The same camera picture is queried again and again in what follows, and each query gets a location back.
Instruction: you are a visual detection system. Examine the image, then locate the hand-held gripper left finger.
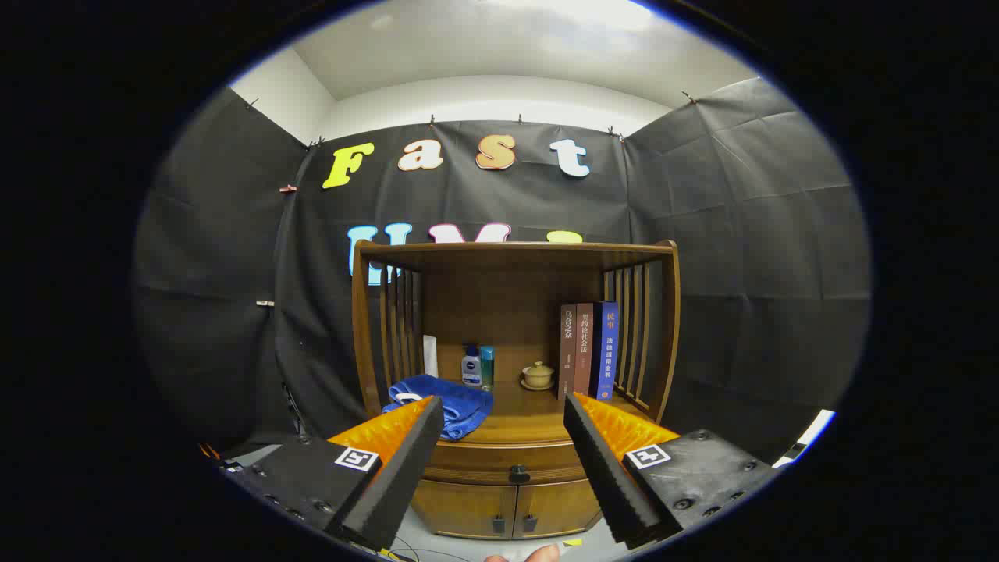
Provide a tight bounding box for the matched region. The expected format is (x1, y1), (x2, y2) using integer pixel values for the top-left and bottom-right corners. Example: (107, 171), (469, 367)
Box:
(221, 396), (444, 552)

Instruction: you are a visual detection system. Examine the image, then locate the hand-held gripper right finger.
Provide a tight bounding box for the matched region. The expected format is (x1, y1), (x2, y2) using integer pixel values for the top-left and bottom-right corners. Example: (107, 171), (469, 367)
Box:
(563, 392), (781, 550)

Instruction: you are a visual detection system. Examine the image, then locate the wooden drawer with black knob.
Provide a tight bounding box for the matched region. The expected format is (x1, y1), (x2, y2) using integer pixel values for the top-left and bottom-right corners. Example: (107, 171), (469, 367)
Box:
(423, 439), (588, 486)

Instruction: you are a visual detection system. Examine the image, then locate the wooden cabinet door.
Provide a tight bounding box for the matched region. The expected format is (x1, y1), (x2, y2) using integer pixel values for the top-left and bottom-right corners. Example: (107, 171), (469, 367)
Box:
(411, 480), (517, 541)
(514, 478), (602, 539)

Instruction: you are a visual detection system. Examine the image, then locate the wooden countertop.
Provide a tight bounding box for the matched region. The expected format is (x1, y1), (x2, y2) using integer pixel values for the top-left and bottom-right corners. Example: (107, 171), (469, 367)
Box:
(382, 380), (652, 446)

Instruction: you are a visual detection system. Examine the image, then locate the brown wooden cabinet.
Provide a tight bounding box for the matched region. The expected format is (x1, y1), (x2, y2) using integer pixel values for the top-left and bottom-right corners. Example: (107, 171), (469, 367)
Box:
(351, 240), (681, 541)

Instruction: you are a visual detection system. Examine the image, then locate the folded blue towel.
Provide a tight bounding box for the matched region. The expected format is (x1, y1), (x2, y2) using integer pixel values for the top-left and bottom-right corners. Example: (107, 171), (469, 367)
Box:
(382, 374), (494, 442)

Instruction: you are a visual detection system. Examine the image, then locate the blue book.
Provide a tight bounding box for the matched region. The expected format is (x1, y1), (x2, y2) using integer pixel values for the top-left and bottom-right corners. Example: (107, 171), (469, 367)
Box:
(591, 301), (620, 401)

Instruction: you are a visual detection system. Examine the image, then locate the reddish brown book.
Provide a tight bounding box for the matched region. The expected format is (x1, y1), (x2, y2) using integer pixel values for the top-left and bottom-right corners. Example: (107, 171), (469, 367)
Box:
(574, 303), (595, 397)

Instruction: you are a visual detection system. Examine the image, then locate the dark brown book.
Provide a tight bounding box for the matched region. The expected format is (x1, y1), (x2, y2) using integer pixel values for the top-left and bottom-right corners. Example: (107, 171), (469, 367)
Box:
(558, 304), (578, 399)

